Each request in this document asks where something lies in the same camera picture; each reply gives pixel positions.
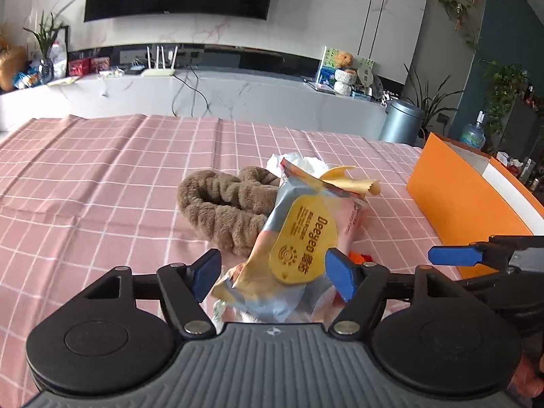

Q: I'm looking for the Deeyeo tissue packet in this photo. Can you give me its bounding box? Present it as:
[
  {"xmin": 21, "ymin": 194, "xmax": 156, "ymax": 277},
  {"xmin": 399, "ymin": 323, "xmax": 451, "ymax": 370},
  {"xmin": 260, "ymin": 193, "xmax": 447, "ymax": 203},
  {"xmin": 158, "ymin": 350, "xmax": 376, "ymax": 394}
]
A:
[{"xmin": 211, "ymin": 159, "xmax": 381, "ymax": 323}]

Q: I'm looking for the brown fluffy headband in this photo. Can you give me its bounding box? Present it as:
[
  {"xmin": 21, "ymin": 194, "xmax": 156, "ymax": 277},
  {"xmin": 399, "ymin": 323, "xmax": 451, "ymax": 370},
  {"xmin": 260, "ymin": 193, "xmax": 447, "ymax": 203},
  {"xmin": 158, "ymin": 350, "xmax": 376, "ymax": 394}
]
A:
[{"xmin": 177, "ymin": 167, "xmax": 280, "ymax": 258}]

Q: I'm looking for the white tissue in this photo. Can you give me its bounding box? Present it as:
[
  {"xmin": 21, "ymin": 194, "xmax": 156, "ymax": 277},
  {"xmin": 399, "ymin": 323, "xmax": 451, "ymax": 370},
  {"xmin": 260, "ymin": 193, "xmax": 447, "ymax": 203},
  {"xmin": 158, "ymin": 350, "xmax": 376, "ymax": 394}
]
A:
[{"xmin": 266, "ymin": 152, "xmax": 329, "ymax": 178}]

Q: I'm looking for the person's right hand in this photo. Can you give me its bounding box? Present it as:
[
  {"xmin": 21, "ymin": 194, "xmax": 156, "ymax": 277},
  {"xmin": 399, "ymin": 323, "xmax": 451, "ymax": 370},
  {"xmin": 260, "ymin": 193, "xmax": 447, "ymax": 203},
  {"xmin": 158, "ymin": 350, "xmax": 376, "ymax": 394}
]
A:
[{"xmin": 508, "ymin": 354, "xmax": 543, "ymax": 407}]

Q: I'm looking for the orange crochet strawberry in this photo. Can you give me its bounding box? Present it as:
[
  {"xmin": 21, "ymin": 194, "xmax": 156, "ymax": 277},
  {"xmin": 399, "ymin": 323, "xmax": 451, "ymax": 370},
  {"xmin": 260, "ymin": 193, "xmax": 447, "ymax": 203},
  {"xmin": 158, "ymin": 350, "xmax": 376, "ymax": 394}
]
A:
[{"xmin": 348, "ymin": 252, "xmax": 373, "ymax": 264}]

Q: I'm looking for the orange cardboard box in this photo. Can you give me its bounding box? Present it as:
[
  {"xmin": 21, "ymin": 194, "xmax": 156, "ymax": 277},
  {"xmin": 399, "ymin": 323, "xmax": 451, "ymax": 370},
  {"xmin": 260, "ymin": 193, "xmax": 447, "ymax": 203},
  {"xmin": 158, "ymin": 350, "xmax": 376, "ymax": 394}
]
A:
[{"xmin": 406, "ymin": 132, "xmax": 544, "ymax": 280}]

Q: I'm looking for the blue water jug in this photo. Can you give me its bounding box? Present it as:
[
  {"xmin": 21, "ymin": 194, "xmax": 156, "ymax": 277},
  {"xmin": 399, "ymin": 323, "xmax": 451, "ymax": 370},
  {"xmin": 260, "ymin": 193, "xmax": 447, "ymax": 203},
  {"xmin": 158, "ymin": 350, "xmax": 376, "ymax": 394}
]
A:
[{"xmin": 459, "ymin": 110, "xmax": 486, "ymax": 150}]

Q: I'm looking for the pink checked tablecloth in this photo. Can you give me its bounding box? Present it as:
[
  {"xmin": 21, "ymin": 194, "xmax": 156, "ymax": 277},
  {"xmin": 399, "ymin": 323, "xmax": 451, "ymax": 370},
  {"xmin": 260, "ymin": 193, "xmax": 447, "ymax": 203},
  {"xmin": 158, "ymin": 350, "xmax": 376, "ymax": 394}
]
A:
[{"xmin": 1, "ymin": 115, "xmax": 439, "ymax": 407}]

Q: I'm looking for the blue-grey metal trash can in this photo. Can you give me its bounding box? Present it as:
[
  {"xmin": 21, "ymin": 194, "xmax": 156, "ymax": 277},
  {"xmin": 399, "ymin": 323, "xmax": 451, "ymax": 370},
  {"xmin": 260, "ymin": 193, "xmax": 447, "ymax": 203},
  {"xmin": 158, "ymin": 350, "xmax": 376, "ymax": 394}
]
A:
[{"xmin": 379, "ymin": 100, "xmax": 424, "ymax": 145}]

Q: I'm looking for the tall leafy floor plant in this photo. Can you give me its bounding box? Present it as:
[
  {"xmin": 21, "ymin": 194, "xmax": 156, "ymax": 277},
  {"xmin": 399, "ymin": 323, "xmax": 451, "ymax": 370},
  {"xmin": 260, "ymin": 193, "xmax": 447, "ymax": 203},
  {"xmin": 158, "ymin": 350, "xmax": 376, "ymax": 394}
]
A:
[{"xmin": 403, "ymin": 65, "xmax": 464, "ymax": 139}]

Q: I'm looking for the white marble tv bench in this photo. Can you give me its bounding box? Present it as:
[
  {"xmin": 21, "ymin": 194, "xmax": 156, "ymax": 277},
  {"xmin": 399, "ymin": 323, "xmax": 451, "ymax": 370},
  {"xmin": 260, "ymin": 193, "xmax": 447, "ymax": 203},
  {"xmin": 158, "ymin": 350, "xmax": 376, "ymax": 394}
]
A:
[{"xmin": 1, "ymin": 69, "xmax": 386, "ymax": 140}]

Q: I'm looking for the white wifi router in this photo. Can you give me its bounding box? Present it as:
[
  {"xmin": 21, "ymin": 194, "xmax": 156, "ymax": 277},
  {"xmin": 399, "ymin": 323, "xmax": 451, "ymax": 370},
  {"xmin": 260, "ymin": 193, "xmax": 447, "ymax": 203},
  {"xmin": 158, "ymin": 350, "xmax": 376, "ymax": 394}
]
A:
[{"xmin": 141, "ymin": 45, "xmax": 179, "ymax": 78}]

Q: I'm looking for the brown teddy bear toy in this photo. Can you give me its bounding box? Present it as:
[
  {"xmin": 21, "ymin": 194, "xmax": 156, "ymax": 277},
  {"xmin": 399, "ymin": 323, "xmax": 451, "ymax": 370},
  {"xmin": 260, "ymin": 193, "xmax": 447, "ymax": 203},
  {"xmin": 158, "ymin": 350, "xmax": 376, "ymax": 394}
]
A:
[{"xmin": 335, "ymin": 51, "xmax": 354, "ymax": 69}]

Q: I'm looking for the hanging green vine plant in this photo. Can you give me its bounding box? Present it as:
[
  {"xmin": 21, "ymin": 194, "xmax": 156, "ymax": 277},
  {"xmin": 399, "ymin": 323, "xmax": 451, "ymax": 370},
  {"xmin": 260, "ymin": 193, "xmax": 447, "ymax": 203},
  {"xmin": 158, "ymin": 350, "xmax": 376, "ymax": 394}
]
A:
[{"xmin": 438, "ymin": 0, "xmax": 479, "ymax": 52}]

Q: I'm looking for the potted plant in glass vase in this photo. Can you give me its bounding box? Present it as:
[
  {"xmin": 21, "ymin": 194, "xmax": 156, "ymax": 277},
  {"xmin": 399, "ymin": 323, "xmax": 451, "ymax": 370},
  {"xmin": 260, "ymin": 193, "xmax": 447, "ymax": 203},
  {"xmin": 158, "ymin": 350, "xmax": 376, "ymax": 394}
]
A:
[{"xmin": 24, "ymin": 0, "xmax": 75, "ymax": 85}]

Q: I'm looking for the black router cable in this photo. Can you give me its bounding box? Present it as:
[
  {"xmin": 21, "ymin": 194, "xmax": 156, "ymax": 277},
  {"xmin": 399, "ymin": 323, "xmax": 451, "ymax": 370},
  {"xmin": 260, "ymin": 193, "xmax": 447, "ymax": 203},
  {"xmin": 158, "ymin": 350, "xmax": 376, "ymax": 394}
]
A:
[{"xmin": 170, "ymin": 65, "xmax": 212, "ymax": 117}]

